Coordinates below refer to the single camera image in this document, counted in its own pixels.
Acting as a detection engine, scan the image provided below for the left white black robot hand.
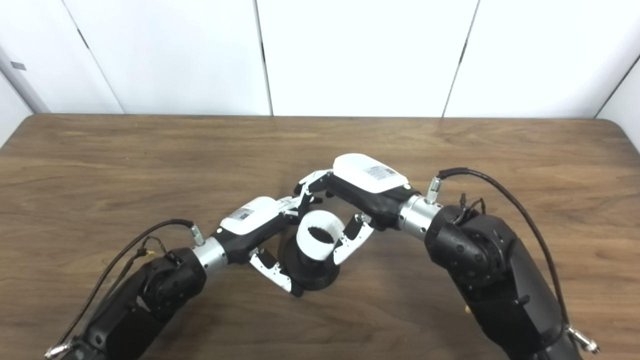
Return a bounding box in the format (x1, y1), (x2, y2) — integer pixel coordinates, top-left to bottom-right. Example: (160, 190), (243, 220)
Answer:
(214, 196), (313, 297)

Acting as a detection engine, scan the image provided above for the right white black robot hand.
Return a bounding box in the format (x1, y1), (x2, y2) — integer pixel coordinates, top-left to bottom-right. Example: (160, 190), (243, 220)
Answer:
(292, 153), (422, 266)

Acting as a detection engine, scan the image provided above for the white plastic ring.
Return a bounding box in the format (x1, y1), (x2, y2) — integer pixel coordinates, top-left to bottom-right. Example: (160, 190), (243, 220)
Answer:
(296, 210), (346, 262)

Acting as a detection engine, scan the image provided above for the round black stepped part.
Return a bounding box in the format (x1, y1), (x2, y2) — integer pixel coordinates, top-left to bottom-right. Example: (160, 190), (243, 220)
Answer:
(281, 227), (342, 292)

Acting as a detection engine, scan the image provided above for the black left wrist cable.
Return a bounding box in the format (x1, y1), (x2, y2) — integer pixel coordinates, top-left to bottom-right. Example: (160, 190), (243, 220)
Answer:
(44, 218), (207, 360)

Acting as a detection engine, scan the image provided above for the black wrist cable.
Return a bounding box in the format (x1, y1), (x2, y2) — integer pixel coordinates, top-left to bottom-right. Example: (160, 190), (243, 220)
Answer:
(425, 167), (601, 355)
(44, 218), (207, 360)

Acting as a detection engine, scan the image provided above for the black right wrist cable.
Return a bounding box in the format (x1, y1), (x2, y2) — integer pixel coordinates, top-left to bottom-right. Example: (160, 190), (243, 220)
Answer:
(425, 167), (601, 355)

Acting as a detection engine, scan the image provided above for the thin brown wire bundle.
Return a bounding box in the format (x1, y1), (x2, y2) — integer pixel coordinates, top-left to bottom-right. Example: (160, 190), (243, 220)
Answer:
(115, 236), (183, 281)
(452, 193), (487, 225)

